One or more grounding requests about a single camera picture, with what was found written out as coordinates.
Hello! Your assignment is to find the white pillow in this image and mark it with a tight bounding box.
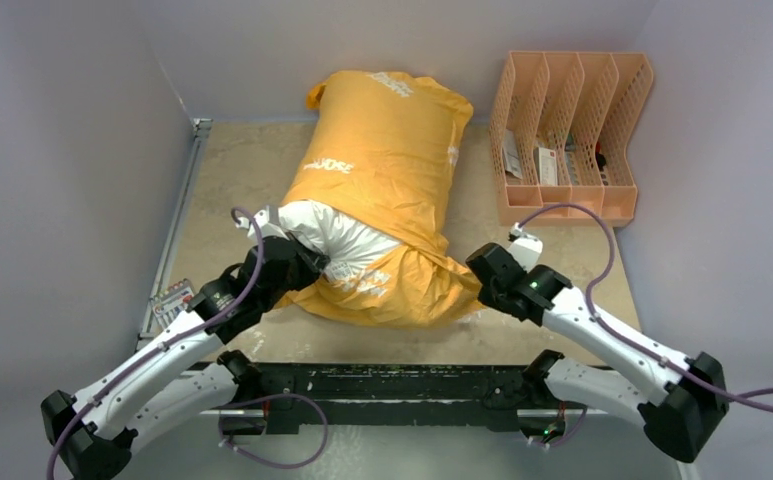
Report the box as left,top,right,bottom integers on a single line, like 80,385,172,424
277,200,401,296

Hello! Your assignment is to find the orange cartoon pillowcase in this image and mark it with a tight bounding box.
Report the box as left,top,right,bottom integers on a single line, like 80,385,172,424
280,70,480,328

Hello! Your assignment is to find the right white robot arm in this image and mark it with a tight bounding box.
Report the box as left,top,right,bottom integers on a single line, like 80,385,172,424
467,243,729,463

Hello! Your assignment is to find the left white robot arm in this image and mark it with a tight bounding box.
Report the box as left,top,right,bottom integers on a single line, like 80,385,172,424
40,234,329,479

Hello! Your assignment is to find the marker pen pack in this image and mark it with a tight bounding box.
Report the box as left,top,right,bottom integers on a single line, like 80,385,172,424
150,278,195,329

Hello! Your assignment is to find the white label box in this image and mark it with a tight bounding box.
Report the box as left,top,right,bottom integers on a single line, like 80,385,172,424
534,146,559,186

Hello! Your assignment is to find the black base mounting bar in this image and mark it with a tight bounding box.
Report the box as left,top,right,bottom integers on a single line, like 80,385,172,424
220,363,585,437

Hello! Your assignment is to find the white paper packet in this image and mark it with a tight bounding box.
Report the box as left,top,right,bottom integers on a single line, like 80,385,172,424
502,129,524,180

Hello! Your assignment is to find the pink plastic file organizer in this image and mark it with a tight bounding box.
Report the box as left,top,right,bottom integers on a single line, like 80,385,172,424
489,51,654,227

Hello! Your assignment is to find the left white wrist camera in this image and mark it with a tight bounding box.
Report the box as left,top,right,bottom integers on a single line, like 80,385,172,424
231,205,287,242

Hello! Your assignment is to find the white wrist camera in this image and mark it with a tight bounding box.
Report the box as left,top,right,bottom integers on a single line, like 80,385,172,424
506,222,543,271
231,205,287,242

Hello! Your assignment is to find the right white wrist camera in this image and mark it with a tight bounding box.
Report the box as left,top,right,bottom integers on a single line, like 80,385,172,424
506,222,543,271

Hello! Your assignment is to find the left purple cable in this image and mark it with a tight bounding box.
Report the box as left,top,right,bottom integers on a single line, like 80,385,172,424
45,206,330,480

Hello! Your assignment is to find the purple cable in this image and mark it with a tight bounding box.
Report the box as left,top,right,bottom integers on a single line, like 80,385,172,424
509,202,773,450
45,206,330,480

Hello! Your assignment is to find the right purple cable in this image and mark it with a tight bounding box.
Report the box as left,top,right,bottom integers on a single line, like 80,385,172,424
509,202,773,450

